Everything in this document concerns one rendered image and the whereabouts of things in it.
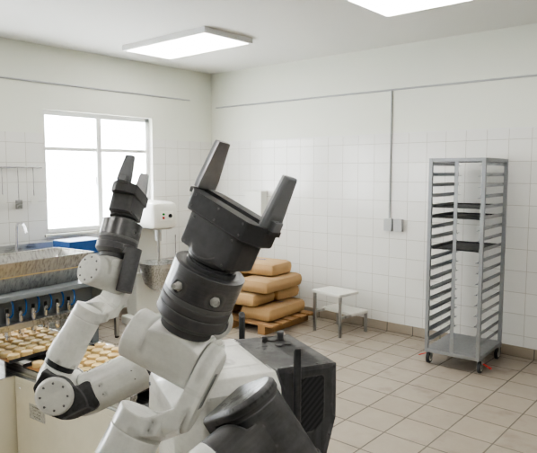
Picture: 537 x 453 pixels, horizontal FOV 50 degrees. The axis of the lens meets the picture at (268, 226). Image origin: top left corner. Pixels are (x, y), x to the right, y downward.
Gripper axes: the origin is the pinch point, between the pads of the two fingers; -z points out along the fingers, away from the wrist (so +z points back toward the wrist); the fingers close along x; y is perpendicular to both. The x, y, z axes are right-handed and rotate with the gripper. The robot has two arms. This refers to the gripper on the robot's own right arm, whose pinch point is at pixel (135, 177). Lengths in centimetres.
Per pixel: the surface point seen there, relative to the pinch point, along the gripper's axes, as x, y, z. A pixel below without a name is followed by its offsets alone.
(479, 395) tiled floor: -356, -167, 12
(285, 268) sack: -509, 12, -96
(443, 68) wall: -387, -119, -289
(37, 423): -125, 65, 69
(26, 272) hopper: -120, 87, 9
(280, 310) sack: -503, 8, -48
